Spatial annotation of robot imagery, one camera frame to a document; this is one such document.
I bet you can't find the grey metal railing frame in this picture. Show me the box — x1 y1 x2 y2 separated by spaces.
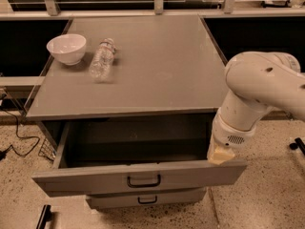
1 0 304 103

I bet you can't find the clear plastic water bottle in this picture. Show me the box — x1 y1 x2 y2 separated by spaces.
89 38 116 82

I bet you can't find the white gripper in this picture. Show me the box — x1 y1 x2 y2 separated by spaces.
207 109 255 165

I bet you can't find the grey top drawer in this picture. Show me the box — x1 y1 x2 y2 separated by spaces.
32 114 247 197

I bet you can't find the black caster leg right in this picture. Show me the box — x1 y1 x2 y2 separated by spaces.
289 137 305 156

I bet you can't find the black power cable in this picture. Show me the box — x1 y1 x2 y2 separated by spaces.
0 93 58 162

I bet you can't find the black bar on floor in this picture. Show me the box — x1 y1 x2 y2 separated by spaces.
35 204 51 229

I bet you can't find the grey drawer cabinet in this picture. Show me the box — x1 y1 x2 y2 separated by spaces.
26 14 236 211

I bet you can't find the grey bottom drawer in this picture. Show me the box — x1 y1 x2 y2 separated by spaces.
86 187 206 210

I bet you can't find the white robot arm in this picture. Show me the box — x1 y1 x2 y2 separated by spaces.
207 52 305 165

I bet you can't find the grey drawer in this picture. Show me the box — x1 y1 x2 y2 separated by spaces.
32 114 247 197
86 187 206 210

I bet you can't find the white bowl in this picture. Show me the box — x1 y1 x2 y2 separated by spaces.
47 33 87 65

